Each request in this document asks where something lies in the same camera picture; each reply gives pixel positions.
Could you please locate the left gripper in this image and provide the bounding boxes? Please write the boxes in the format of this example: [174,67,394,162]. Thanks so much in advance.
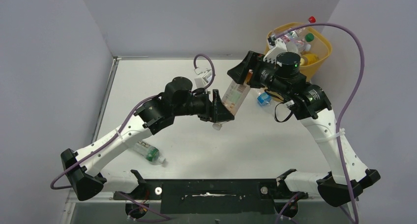
[173,89,233,123]

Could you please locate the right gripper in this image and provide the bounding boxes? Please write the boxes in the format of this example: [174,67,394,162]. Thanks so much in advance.
[227,51,288,96]

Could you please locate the orange cap bottle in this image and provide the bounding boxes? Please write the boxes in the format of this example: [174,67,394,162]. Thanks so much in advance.
[222,71,252,116]

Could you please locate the small blue label bottle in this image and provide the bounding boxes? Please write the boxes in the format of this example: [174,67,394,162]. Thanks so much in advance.
[256,88,275,114]

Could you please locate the red label bottle sideways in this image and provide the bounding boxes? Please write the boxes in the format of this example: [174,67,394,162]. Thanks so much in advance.
[278,23,307,43]

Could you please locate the yellow juice bottle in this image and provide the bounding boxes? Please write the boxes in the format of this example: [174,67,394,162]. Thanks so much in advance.
[300,53,320,66]

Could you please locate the green label bottle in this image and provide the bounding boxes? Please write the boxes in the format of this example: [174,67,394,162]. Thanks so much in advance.
[131,141,166,165]

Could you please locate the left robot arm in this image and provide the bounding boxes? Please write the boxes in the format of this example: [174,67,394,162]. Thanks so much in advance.
[61,77,235,201]

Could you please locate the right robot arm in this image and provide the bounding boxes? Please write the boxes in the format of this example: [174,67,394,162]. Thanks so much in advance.
[227,51,381,207]

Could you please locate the yellow plastic waste bin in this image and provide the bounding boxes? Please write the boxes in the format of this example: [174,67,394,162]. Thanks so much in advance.
[264,23,332,81]

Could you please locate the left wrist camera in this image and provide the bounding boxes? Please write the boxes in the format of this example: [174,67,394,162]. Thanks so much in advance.
[194,69,212,88]

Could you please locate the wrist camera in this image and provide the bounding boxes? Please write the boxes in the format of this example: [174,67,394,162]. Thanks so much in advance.
[194,69,212,88]
[263,33,287,63]

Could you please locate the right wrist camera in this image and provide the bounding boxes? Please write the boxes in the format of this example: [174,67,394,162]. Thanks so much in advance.
[263,33,287,63]

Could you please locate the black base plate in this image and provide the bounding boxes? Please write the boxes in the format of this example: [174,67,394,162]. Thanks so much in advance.
[129,178,295,215]

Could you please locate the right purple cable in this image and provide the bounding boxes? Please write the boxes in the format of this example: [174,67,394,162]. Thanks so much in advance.
[268,23,365,224]

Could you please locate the purple cable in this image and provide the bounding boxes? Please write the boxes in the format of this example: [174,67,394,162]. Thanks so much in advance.
[268,23,365,224]
[50,54,216,223]

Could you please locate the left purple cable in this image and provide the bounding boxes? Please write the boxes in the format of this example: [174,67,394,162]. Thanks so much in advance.
[50,54,216,223]

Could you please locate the aluminium frame rail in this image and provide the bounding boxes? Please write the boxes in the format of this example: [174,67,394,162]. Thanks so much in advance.
[60,180,359,224]

